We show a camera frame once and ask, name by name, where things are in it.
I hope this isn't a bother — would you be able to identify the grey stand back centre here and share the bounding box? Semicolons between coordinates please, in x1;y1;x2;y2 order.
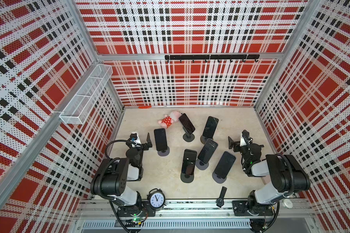
183;128;195;142

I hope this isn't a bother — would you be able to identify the black wristwatch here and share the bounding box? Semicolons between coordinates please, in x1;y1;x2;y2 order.
216;186;227;208

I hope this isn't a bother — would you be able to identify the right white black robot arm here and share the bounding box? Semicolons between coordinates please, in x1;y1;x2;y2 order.
228;136;311;216

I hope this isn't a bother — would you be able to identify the black phone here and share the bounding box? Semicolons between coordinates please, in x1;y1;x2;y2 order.
197;138;218;166
178;113;195;135
214;151;236;179
181;149;197;175
154;128;168;151
202;116;219;138

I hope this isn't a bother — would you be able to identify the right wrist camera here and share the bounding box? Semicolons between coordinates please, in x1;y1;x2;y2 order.
240;130;251;147

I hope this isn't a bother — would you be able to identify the grey stand centre middle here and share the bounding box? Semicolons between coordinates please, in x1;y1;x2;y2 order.
195;159;209;170

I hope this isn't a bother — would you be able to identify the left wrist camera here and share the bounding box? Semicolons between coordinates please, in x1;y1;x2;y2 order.
129;132;141;144

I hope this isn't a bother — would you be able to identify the pink plush toy red dress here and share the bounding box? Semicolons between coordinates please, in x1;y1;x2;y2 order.
158;111;182;129

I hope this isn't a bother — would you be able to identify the grey stand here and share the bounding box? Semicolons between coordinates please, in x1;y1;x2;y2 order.
195;159;209;170
200;135;209;144
157;147;170;157
183;128;195;142
212;172;226;184

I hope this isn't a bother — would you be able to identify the grey stand back right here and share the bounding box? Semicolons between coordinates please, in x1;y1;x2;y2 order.
200;135;209;144

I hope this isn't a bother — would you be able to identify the black hook rail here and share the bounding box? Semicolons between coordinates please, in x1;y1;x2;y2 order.
164;54;260;61

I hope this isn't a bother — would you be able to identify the dark stand centre front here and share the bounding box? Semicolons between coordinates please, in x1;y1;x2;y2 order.
180;173;194;183

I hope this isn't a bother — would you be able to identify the black alarm clock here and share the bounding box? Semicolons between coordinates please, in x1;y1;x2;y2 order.
147;188;166;212

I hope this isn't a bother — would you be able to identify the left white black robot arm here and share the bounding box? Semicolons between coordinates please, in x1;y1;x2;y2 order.
90;133;153;215

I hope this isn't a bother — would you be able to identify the white round cap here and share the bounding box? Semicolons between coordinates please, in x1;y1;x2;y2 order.
282;199;294;209

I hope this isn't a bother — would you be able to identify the grey stand left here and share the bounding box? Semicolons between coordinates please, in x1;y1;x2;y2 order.
157;147;170;157

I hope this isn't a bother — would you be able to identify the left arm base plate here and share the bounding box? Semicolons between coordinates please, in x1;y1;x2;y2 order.
117;201;156;217

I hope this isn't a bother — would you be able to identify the white wire mesh basket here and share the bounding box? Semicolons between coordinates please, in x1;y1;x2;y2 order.
60;64;112;125

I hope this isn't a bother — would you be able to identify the red marker pen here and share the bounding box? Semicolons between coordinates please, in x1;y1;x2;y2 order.
138;106;152;109

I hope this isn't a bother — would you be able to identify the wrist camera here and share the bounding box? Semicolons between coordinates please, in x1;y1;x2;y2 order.
129;132;141;144
240;130;251;147

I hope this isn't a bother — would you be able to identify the grey stand front right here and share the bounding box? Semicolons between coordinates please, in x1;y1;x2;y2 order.
212;172;226;184

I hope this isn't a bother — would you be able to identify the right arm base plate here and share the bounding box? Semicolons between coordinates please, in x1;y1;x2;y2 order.
232;200;274;217

